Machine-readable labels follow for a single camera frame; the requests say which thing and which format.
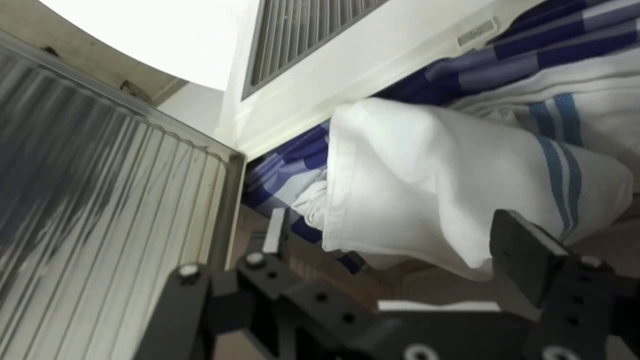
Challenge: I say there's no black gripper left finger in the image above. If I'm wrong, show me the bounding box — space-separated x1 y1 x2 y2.
132 207 321 360

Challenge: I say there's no white towel with blue stripes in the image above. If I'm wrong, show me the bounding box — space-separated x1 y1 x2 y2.
320 99 636 283

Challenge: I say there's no white slatted bin frame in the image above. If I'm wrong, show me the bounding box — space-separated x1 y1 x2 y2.
0 33 247 360

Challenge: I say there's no white crumpled cloth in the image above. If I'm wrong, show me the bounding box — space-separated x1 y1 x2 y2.
451 47 640 176

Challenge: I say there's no white three-tier storage cabinet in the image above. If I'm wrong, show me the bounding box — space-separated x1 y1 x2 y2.
217 0 640 360

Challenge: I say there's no blue plaid cloth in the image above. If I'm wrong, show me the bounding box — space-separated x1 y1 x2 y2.
241 0 640 268

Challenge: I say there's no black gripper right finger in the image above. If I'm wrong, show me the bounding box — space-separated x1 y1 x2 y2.
489 208 640 360

